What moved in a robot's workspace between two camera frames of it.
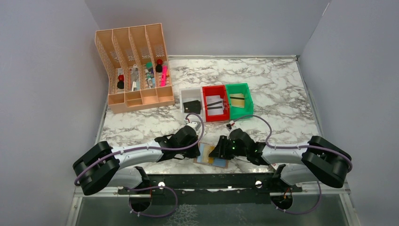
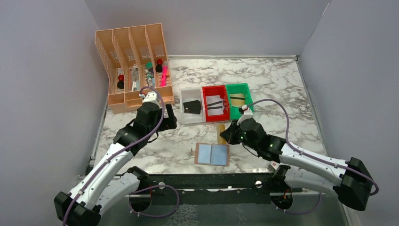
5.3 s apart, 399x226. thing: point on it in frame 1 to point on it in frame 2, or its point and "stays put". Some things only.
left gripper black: x=194 y=153 to x=169 y=122
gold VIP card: x=211 y=159 to x=221 y=140
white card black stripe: x=215 y=106 stays put
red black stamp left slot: x=120 y=83 stays put
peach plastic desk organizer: x=135 y=60 stays put
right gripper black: x=220 y=150 to x=229 y=134
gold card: x=237 y=100 stays put
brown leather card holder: x=205 y=149 stays put
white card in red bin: x=214 y=101 stays put
